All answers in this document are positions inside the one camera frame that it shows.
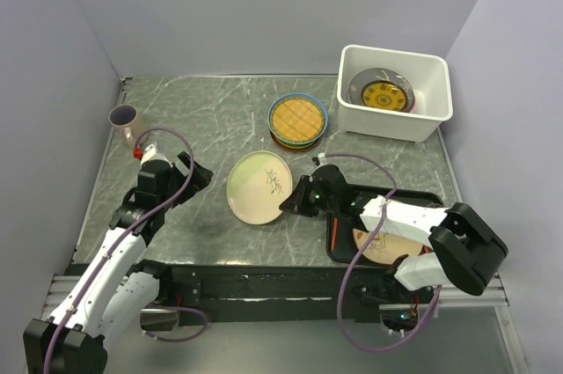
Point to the pink plate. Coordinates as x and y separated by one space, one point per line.
413 106

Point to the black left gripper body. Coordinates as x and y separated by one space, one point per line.
177 178

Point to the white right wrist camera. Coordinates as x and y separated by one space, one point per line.
319 160

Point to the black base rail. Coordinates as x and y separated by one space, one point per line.
266 293

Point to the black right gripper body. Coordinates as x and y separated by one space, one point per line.
318 201

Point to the black tray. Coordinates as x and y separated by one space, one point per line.
346 248

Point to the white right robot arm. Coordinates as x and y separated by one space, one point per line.
457 245

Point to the pink mug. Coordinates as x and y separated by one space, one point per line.
129 124

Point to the white plastic bin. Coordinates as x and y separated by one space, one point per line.
428 75

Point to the grey reindeer plate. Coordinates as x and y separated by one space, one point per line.
369 76

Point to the blue plate with bamboo mat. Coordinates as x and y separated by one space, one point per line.
297 118

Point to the orange plastic fork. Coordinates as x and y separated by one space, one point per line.
334 234

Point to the beige bird plate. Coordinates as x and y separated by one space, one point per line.
385 248

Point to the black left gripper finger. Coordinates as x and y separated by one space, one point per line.
201 177
186 159

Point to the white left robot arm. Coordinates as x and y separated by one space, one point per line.
77 335

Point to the stack of coloured plates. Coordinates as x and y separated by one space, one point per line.
294 147

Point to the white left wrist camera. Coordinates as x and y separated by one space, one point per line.
150 153

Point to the cream plate with branch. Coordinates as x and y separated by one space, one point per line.
257 185

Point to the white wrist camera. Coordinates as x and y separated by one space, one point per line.
319 160
150 153

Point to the yellow black patterned plate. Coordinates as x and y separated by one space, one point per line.
385 96

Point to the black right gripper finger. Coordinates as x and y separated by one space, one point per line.
296 203
304 186

